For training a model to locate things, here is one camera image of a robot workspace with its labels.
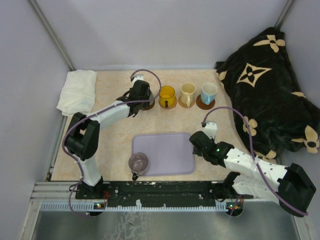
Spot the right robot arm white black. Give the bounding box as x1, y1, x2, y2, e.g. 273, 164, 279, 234
189, 131, 317, 218

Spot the yellow mug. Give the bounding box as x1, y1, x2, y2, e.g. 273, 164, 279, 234
159, 85, 176, 99

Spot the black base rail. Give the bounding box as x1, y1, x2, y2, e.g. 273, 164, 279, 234
75, 181, 238, 208

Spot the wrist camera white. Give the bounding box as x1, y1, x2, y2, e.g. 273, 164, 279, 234
201, 121, 218, 139
130, 74, 144, 83

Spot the dark brown wooden coaster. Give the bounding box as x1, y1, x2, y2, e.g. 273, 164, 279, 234
195, 93, 216, 111

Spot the lavender plastic tray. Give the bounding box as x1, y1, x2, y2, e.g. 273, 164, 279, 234
132, 132, 196, 177

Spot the black floral blanket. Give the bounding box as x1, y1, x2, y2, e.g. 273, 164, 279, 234
215, 27, 320, 159

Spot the woven rattan coaster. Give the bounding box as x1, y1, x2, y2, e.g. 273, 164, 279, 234
158, 96, 178, 110
178, 96, 196, 108

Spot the white folded cloth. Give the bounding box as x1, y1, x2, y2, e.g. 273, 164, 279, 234
56, 69, 98, 116

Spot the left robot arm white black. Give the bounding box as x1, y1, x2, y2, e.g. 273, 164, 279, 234
62, 80, 154, 199

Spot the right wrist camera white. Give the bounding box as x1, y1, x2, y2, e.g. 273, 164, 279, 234
201, 121, 218, 139

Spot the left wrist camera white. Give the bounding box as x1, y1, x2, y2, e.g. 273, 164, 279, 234
130, 74, 144, 83

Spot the cream mug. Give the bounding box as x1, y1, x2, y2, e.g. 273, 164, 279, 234
180, 82, 196, 106

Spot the purple mug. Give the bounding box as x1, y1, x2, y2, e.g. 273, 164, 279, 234
128, 152, 149, 181

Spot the white light-blue mug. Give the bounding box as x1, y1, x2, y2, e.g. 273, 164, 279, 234
200, 82, 218, 105

